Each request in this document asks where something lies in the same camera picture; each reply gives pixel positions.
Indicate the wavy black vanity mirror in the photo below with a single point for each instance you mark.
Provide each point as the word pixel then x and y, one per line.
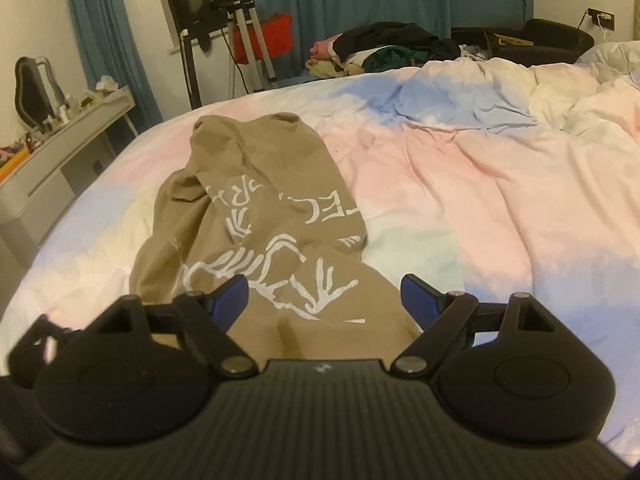
pixel 37 95

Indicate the black armchair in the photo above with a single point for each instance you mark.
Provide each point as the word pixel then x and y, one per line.
pixel 539 42

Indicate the red bag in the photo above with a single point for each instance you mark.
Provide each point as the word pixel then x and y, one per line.
pixel 277 33

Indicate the black floor stand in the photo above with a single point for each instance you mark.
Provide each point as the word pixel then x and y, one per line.
pixel 190 28

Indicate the wall power socket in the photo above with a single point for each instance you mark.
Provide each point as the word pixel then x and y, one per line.
pixel 602 19

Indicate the pile of dark clothes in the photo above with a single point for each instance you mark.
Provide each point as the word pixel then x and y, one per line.
pixel 376 48

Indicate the teal curtain left panel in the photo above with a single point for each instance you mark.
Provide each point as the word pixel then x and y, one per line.
pixel 107 48

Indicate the silver tripod stand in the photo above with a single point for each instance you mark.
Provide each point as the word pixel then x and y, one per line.
pixel 243 13

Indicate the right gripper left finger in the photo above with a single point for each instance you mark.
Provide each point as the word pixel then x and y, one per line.
pixel 206 319

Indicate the tan printed t-shirt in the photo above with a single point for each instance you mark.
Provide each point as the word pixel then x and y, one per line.
pixel 265 200

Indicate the white dressing table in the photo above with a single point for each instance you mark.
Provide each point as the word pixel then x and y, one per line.
pixel 39 191

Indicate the orange tray with items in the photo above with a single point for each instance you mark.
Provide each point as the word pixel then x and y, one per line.
pixel 10 165

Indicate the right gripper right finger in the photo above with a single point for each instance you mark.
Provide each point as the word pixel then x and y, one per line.
pixel 443 317

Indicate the pastel tie-dye duvet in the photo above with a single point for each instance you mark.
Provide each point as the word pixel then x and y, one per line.
pixel 485 177

